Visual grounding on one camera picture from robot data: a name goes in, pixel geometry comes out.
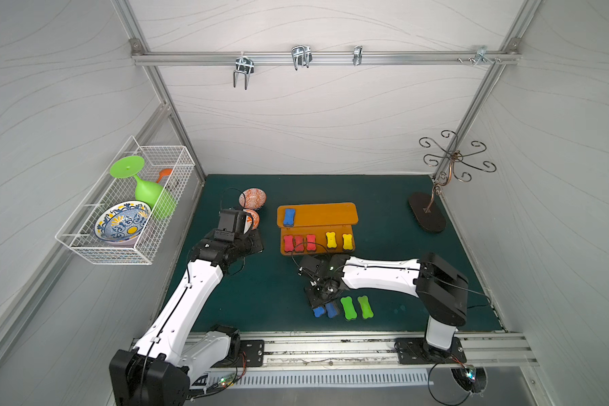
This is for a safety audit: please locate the blue eraser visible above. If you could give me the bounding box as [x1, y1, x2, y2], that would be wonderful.
[283, 208, 296, 228]
[325, 302, 339, 319]
[313, 306, 326, 318]

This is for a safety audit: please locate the green eraser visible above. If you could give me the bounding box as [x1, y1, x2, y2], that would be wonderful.
[357, 295, 374, 320]
[340, 296, 358, 321]

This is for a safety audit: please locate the yellow eraser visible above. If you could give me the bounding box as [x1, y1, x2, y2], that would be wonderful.
[326, 232, 338, 250]
[342, 233, 355, 251]

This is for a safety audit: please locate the wooden two-tier shelf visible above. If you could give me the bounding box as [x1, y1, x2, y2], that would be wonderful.
[277, 202, 359, 256]

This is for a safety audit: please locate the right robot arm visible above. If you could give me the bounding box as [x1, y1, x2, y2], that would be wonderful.
[297, 253, 469, 352]

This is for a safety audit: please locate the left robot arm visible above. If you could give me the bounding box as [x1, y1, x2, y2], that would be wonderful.
[109, 209, 263, 405]

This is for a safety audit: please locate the orange leaf bowl near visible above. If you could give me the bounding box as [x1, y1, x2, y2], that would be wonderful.
[244, 209, 260, 231]

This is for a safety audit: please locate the red eraser left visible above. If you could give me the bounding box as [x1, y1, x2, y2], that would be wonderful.
[282, 234, 294, 253]

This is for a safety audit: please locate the red eraser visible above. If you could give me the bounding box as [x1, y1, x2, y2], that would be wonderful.
[294, 235, 306, 253]
[306, 234, 317, 252]
[282, 234, 294, 253]

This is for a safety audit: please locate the orange patterned bowl far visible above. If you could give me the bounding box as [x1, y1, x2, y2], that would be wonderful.
[239, 188, 267, 210]

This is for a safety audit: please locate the red eraser middle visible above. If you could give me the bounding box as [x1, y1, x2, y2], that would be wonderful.
[294, 235, 306, 253]

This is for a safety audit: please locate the red eraser right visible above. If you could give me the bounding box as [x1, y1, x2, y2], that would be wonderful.
[306, 234, 317, 252]

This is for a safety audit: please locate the green plastic goblet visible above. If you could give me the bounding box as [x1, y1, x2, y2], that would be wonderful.
[109, 156, 177, 219]

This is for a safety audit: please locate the white vent strip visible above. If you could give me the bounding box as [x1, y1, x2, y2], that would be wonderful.
[233, 369, 429, 389]

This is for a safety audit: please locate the orange utensil in basket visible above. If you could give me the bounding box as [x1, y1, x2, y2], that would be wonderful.
[156, 168, 173, 184]

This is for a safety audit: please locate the blue yellow ceramic bowl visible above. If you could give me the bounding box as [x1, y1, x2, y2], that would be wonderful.
[94, 201, 152, 247]

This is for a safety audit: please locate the metal double hook left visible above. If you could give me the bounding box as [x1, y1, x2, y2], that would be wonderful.
[233, 56, 255, 90]

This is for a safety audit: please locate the metal hook middle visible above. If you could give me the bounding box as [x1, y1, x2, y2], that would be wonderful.
[291, 45, 313, 71]

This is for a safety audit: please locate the small metal hook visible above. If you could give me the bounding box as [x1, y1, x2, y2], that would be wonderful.
[353, 46, 363, 66]

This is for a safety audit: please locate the metal hook right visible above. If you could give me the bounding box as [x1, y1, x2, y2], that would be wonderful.
[457, 46, 498, 67]

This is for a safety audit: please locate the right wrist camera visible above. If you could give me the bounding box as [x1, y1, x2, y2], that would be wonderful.
[298, 255, 329, 279]

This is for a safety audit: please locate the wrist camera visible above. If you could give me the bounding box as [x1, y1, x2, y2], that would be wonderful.
[214, 209, 248, 243]
[298, 255, 329, 279]

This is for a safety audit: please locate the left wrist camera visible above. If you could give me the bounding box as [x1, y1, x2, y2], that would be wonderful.
[214, 209, 248, 243]

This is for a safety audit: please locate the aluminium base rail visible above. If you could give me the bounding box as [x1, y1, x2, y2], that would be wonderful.
[182, 332, 539, 374]

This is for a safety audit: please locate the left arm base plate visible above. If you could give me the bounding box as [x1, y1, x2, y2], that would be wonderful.
[236, 339, 266, 368]

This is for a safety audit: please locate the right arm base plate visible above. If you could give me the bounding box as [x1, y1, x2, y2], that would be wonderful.
[394, 337, 467, 365]

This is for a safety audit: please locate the white wire basket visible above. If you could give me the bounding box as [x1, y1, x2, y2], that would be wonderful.
[56, 137, 195, 266]

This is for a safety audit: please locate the copper wire hanger stand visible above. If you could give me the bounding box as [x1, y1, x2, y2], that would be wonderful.
[407, 136, 497, 233]

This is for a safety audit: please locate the left base cable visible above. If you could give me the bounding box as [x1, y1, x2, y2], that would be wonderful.
[187, 349, 248, 399]

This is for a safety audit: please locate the base cable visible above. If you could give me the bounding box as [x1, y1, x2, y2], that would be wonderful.
[425, 354, 480, 406]
[187, 349, 248, 399]

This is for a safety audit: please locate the right base cable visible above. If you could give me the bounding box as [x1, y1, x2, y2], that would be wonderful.
[425, 354, 480, 406]

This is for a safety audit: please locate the aluminium top rail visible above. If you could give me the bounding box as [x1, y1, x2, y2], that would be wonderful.
[132, 49, 521, 68]

